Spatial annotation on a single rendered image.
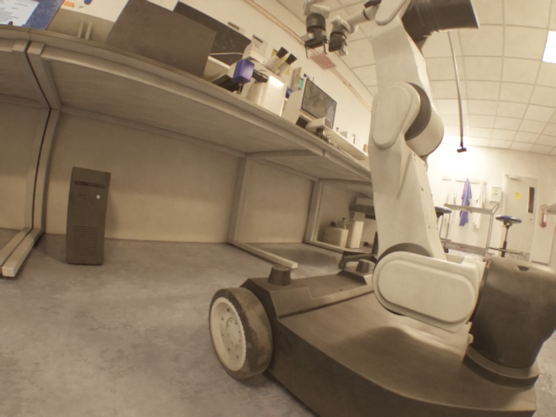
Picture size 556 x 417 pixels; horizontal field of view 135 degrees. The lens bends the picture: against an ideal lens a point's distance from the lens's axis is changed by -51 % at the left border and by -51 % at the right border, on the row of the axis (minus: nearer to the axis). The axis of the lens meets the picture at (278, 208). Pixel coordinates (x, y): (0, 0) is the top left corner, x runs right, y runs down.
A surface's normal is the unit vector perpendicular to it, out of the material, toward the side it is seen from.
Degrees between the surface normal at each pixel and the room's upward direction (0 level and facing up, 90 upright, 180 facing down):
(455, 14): 148
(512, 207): 90
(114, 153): 90
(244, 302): 18
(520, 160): 90
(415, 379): 0
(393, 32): 114
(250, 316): 37
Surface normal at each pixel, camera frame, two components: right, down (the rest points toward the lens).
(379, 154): -0.82, 0.29
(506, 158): -0.69, -0.10
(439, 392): 0.17, -0.99
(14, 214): 0.71, 0.13
